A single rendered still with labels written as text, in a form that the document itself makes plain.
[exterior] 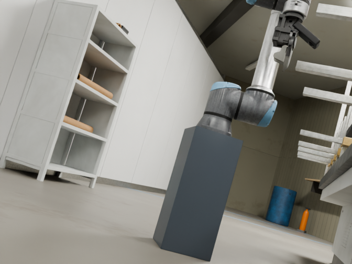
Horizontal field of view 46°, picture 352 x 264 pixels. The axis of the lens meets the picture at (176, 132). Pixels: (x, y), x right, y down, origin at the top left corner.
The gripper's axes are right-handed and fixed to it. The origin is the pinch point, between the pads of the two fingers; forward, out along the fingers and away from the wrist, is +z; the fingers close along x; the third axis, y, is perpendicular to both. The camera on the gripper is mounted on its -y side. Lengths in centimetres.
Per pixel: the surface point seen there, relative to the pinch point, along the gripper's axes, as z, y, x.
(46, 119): 33, 193, -148
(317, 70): -0.8, -11.1, 1.5
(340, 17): -10.3, -14.2, 25.3
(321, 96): 0.8, -14.5, -23.5
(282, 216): 62, 5, -830
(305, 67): -1.3, -6.6, 1.5
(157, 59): -107, 217, -389
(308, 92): 0.6, -9.0, -23.5
